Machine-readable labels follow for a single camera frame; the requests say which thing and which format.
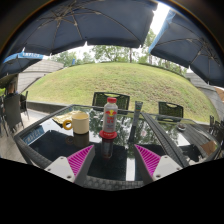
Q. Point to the clear red-capped drink bottle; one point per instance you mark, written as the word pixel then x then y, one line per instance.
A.
pixel 110 116

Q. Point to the small dark table bowl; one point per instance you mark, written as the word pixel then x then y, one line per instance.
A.
pixel 182 126

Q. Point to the beige patio umbrella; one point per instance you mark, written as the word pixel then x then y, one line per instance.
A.
pixel 220 94

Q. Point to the upright table sign stand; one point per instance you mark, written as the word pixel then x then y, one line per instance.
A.
pixel 138 111

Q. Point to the dark wicker patio chair group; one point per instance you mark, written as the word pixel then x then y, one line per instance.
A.
pixel 218 128

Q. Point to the black mesh-back patio chair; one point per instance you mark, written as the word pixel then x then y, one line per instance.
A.
pixel 99 100
pixel 170 110

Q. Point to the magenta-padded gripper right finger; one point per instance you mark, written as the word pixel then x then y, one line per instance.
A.
pixel 165 166

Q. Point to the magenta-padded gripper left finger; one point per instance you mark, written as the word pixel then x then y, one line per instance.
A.
pixel 61 166

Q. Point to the small blue white-edged umbrella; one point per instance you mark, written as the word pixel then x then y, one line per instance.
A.
pixel 16 63

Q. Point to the yellow plastic packet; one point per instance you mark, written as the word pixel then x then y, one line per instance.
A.
pixel 63 117

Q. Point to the large dark blue patio umbrella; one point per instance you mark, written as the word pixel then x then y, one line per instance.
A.
pixel 76 26
pixel 193 46

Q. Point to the person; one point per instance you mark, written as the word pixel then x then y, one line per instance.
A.
pixel 11 89

